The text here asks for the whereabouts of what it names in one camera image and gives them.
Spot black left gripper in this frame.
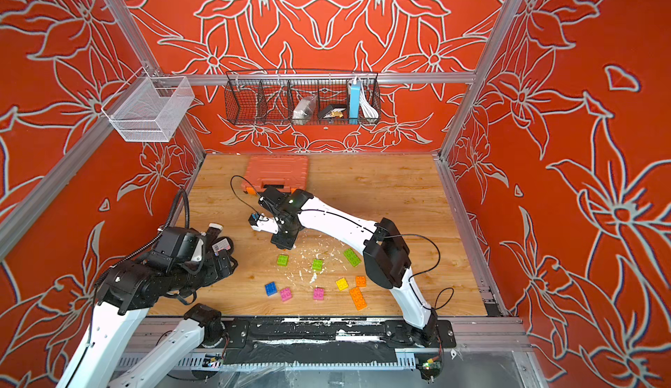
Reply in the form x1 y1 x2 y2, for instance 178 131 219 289
174 245 241 292

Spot small green lego brick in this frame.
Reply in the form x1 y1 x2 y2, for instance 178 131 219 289
312 259 323 272
277 254 288 267

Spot yellow lego brick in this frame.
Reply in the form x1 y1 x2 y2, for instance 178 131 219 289
337 278 349 291

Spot long green lego brick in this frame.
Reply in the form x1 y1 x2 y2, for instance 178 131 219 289
344 248 362 267

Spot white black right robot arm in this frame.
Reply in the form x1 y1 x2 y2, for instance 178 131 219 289
248 188 439 344

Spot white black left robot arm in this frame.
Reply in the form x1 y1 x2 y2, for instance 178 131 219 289
58 222 238 387

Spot blue lego brick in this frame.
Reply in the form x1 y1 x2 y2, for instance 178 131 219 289
265 282 278 296

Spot pink lego brick left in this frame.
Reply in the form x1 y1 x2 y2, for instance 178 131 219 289
280 288 293 302

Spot pink lego brick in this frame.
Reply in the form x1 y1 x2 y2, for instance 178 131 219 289
280 288 293 302
313 288 325 301

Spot pink lego brick right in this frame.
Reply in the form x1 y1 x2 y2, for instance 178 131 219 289
313 288 325 301

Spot small orange lego brick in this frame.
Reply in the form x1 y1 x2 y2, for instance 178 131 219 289
355 275 367 288

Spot long orange lego brick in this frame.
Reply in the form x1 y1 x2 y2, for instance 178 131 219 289
349 287 368 310

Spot orange plastic tool case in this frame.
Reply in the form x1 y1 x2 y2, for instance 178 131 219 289
242 156 309 194

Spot clear plastic bag in basket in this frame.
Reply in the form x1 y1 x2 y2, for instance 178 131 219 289
291 95 317 125

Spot black small item in basket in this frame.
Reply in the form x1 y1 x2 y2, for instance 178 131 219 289
318 104 349 120

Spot black wire wall basket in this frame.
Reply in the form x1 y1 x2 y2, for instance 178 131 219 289
224 69 382 126

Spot white cables in basket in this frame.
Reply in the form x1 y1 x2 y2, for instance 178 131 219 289
360 91 379 124

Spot white wire wall basket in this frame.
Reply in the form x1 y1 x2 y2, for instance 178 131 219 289
104 76 194 143

